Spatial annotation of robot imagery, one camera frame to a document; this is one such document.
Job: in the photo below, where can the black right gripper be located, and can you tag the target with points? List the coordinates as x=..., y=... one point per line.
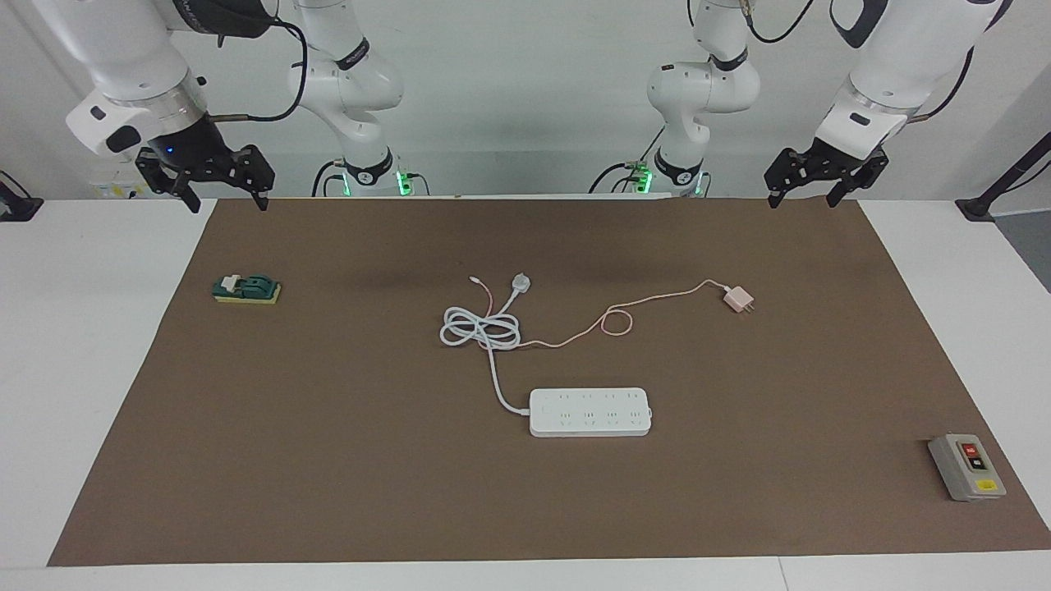
x=193, y=152

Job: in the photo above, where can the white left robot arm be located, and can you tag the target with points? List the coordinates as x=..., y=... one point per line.
x=698, y=90

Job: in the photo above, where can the grey on-off switch box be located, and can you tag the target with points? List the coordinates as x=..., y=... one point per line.
x=969, y=468

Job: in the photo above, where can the brown table mat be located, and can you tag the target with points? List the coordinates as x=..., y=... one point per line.
x=328, y=460

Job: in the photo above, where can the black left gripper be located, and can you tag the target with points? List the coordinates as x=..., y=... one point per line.
x=842, y=160

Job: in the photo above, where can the white power strip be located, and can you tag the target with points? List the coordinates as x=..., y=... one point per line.
x=591, y=413

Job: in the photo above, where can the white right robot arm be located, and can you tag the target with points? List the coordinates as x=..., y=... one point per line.
x=123, y=57

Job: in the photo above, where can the pink charger adapter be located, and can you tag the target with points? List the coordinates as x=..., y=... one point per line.
x=736, y=300

